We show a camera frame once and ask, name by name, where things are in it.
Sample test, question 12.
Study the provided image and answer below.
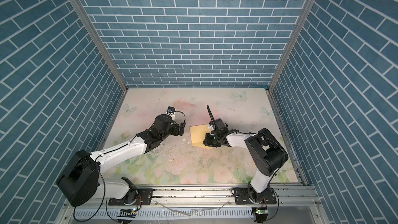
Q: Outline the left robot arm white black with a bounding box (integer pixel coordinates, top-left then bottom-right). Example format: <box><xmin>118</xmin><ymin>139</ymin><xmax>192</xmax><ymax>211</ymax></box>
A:
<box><xmin>57</xmin><ymin>114</ymin><xmax>186</xmax><ymax>207</ymax></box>

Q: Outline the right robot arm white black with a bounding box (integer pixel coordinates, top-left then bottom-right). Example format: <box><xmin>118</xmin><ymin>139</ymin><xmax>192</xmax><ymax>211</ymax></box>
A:
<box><xmin>203</xmin><ymin>119</ymin><xmax>289</xmax><ymax>203</ymax></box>

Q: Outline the right controller board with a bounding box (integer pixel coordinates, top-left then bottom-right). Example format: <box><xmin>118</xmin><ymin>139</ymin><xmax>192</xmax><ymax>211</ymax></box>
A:
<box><xmin>255</xmin><ymin>207</ymin><xmax>268</xmax><ymax>215</ymax></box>

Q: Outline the controller board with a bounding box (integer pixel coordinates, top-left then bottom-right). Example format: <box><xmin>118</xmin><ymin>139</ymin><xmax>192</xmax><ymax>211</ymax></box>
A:
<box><xmin>255</xmin><ymin>207</ymin><xmax>268</xmax><ymax>215</ymax></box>
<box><xmin>117</xmin><ymin>208</ymin><xmax>137</xmax><ymax>219</ymax></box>

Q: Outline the left controller board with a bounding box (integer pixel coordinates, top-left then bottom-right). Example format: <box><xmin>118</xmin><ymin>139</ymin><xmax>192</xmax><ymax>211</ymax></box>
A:
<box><xmin>117</xmin><ymin>208</ymin><xmax>137</xmax><ymax>219</ymax></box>

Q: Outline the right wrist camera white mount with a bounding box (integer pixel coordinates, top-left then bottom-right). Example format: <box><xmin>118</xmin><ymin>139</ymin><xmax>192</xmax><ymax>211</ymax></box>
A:
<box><xmin>209</xmin><ymin>118</ymin><xmax>228</xmax><ymax>133</ymax></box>

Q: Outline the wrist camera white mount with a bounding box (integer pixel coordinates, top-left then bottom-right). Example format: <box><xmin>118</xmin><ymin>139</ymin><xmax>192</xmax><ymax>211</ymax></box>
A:
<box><xmin>166</xmin><ymin>106</ymin><xmax>176</xmax><ymax>120</ymax></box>
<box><xmin>209</xmin><ymin>118</ymin><xmax>228</xmax><ymax>133</ymax></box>

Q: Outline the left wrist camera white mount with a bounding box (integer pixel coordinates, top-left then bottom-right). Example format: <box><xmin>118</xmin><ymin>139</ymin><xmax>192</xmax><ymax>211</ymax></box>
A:
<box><xmin>166</xmin><ymin>106</ymin><xmax>176</xmax><ymax>120</ymax></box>

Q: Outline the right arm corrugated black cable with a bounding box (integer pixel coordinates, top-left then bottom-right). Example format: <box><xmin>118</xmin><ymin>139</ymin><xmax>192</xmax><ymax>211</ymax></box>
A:
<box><xmin>206</xmin><ymin>105</ymin><xmax>218</xmax><ymax>131</ymax></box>

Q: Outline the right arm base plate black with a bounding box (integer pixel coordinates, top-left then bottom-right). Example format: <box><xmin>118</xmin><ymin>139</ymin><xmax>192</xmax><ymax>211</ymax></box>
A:
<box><xmin>231</xmin><ymin>187</ymin><xmax>277</xmax><ymax>205</ymax></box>

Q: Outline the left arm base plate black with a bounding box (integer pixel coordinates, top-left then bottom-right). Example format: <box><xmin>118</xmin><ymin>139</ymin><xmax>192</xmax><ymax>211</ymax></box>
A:
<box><xmin>108</xmin><ymin>188</ymin><xmax>154</xmax><ymax>206</ymax></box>

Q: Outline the white slotted cable duct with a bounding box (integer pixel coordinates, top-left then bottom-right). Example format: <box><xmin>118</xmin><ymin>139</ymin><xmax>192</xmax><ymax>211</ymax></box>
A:
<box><xmin>75</xmin><ymin>207</ymin><xmax>254</xmax><ymax>220</ymax></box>

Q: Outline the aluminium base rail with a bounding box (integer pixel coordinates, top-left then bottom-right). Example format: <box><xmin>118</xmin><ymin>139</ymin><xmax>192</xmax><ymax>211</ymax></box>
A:
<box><xmin>70</xmin><ymin>184</ymin><xmax>321</xmax><ymax>207</ymax></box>

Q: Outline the left aluminium corner post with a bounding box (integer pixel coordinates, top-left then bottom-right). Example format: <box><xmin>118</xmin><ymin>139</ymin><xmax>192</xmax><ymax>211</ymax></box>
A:
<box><xmin>69</xmin><ymin>0</ymin><xmax>128</xmax><ymax>92</ymax></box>

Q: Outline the aluminium corner post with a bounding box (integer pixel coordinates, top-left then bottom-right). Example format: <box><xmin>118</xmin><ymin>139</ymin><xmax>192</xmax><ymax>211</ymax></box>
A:
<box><xmin>69</xmin><ymin>0</ymin><xmax>128</xmax><ymax>92</ymax></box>
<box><xmin>268</xmin><ymin>0</ymin><xmax>315</xmax><ymax>92</ymax></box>

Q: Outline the right aluminium corner post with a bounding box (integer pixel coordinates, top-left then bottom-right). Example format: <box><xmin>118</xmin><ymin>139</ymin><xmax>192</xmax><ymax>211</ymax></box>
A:
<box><xmin>268</xmin><ymin>0</ymin><xmax>315</xmax><ymax>92</ymax></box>

